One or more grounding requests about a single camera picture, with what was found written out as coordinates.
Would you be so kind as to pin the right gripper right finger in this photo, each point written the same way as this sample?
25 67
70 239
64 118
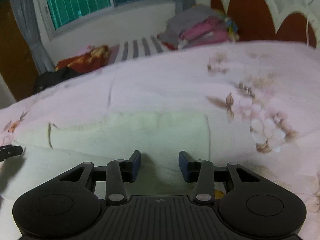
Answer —
200 172

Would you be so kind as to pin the red floral pillow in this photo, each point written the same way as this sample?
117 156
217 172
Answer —
93 59

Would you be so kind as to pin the magenta folded clothes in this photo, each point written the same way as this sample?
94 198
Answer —
204 33

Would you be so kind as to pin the colourful patterned cloth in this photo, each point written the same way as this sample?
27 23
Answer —
232 28

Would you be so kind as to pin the striped grey white blanket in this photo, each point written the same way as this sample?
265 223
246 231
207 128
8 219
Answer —
143 47

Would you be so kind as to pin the pale green small garment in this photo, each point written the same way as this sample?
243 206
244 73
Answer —
160 137

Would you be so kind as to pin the grey curtain left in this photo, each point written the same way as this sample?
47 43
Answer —
25 16

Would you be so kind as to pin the pink floral bed sheet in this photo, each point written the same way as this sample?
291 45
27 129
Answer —
261 101

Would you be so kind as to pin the red white heart headboard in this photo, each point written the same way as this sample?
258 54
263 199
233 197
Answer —
262 20

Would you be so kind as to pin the grey folded cloth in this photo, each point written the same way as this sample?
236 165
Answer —
183 21

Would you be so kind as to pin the black cloth bundle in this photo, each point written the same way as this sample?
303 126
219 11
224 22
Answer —
50 79

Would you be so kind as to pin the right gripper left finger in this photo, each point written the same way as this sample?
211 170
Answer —
119 172

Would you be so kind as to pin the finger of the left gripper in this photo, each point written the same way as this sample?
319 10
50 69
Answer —
9 151

